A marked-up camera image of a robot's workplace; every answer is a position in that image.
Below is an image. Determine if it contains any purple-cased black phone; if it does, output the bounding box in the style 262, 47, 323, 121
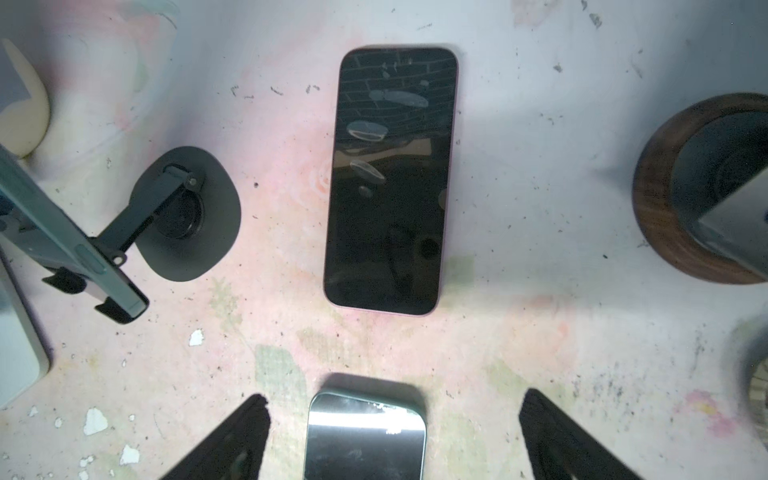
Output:
323, 46, 459, 316

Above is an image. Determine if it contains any teal-edged phone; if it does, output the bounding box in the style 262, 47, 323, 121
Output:
1, 148, 149, 325

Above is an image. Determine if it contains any wooden base metal stand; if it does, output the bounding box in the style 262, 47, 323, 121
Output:
632, 93, 767, 285

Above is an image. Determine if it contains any map-patterned pouch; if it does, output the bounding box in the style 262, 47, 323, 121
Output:
747, 358, 768, 448

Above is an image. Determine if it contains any lavender mug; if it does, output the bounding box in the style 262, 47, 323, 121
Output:
1, 38, 51, 158

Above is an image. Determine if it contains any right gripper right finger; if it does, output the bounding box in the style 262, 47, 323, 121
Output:
518, 388, 640, 480

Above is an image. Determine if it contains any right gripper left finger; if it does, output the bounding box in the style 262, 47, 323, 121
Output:
162, 394, 271, 480

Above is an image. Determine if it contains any white stand back left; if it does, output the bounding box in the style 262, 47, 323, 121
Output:
0, 264, 50, 409

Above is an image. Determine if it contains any black round stand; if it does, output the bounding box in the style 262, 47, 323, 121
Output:
41, 145, 242, 325

